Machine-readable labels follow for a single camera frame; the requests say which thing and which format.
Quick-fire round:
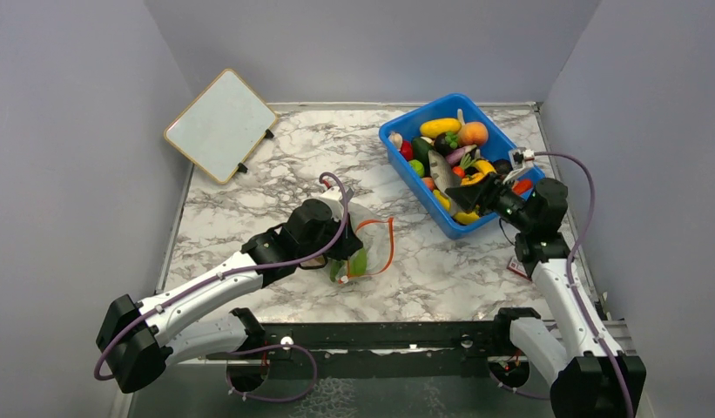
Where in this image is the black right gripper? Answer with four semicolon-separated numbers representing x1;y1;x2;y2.
447;170;536;232

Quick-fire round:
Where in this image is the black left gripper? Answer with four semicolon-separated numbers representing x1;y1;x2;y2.
299;210;364;262

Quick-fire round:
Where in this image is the yellow fake banana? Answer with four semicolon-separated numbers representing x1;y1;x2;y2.
471;159;496;175

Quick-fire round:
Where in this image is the red fake pepper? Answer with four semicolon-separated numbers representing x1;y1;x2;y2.
512;179;534;195

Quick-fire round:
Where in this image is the clear zip top bag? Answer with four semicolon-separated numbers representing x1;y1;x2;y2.
328;198;395;281

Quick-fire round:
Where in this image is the yellow fake squash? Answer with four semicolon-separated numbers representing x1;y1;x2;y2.
419;118;462;138

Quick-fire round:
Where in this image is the beige fake garlic bulb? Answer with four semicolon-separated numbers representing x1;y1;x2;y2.
388;131;403;150

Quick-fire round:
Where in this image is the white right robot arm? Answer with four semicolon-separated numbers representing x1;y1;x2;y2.
445;174;646;417

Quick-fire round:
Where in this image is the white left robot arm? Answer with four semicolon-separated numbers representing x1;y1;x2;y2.
94;191;363;394

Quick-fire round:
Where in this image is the yellow fake bell pepper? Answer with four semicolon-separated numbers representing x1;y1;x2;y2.
461;172;486;186

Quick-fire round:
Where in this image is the grey fake fish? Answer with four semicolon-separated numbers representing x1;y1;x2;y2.
428;151;461;198

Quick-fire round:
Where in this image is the purple fake onion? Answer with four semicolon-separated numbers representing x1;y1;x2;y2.
445;145;477;166

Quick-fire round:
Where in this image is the dark fake plum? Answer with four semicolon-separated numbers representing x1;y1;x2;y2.
492;158;513;176

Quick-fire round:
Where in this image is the green fake leafy vegetable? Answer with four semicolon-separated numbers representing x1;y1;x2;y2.
329;249;368;284

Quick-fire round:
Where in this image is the purple fake mangosteen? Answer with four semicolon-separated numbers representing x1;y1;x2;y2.
434;131;459;157

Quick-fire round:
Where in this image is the green fake lime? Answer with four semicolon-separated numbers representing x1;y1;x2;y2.
408;159;426;179

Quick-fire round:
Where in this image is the fake peach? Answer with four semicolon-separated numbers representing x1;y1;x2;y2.
457;122;489;147

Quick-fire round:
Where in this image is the red fake apple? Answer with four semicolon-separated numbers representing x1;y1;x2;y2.
399;140;414;161

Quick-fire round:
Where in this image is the yellow banana in bin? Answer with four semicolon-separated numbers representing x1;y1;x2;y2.
452;212;482;226

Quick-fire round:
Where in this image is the blue plastic bin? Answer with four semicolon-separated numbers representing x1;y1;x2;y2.
379;93;554;239

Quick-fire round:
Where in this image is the small red tag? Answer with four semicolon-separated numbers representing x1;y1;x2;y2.
507;257;529;280

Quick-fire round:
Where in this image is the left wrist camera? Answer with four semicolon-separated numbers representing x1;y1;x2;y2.
316;185;345;221

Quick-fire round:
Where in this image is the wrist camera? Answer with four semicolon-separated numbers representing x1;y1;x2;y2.
503;147;536;184
316;185;345;221

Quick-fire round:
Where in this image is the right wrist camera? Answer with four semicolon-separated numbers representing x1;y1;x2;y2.
503;147;536;184

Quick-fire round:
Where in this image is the black mounting rail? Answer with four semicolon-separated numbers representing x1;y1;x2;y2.
206;320;549;380

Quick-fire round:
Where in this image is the white board wooden frame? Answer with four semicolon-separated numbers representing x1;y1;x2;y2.
163;69;278;184

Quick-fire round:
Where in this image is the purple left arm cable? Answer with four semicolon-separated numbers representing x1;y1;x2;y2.
93;172;353;403

